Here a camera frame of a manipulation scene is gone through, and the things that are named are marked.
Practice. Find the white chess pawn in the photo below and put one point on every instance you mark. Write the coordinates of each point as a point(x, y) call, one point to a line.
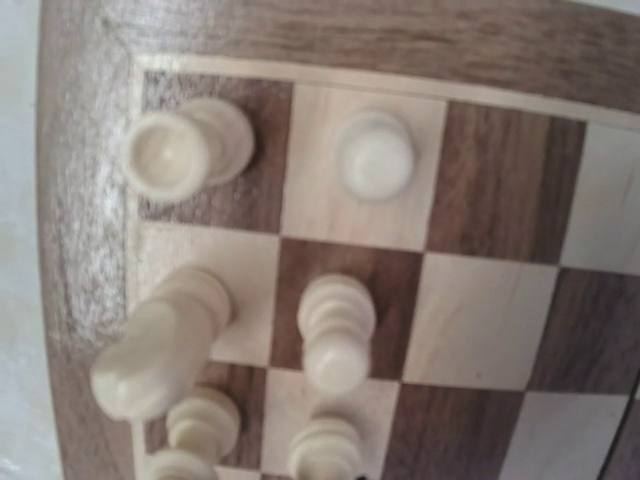
point(336, 319)
point(206, 422)
point(328, 447)

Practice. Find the white chess corner rook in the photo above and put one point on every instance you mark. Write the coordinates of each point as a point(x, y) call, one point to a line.
point(170, 155)

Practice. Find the white chess knight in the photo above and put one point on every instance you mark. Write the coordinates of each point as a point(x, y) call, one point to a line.
point(166, 343)

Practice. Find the white chess queen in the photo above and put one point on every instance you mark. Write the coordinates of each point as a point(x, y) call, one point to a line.
point(178, 464)

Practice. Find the wooden chess board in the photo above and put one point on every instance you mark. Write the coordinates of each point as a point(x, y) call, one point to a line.
point(505, 277)

